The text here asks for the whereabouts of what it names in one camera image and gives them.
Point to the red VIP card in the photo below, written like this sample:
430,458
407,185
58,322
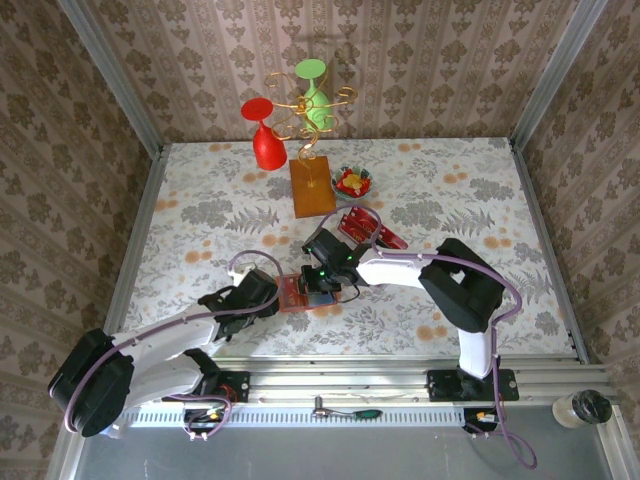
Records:
395,241
356,230
292,297
361,216

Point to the orange card holder wallet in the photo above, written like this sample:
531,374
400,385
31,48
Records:
322,301

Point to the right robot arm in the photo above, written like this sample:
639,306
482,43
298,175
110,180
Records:
460,285

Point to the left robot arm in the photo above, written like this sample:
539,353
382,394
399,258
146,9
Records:
160,340

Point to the small bowl of candies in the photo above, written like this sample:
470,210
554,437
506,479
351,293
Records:
352,194

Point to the yellow candy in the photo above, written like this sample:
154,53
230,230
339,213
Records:
352,181

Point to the floral tablecloth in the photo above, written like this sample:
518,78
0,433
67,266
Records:
225,175

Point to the red wine glass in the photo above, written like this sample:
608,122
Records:
270,150

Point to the black connector yellow plug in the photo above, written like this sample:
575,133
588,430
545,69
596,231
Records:
205,417
480,417

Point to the green wine glass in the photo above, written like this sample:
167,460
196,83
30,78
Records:
315,105

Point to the grey metal panel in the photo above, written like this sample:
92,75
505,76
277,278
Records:
325,455

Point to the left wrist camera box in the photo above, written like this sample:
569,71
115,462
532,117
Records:
238,274

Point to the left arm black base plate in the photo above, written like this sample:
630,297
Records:
240,385

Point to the aluminium mounting rail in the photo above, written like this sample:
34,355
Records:
340,382

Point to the aluminium table side rail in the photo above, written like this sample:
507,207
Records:
150,200
537,215

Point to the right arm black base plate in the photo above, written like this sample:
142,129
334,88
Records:
440,387

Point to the aluminium frame post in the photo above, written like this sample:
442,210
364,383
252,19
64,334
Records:
115,75
555,75

